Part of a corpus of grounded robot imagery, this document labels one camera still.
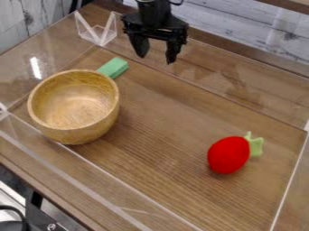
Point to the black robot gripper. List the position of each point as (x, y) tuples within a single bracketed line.
[(156, 23)]

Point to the red plush strawberry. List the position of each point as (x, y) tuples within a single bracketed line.
[(232, 151)]

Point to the green rectangular block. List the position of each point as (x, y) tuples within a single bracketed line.
[(114, 68)]

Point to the wooden bowl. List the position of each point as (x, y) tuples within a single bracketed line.
[(74, 106)]

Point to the clear acrylic corner bracket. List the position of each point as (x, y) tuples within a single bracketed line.
[(98, 34)]

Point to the black metal table bracket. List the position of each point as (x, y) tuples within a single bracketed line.
[(39, 221)]

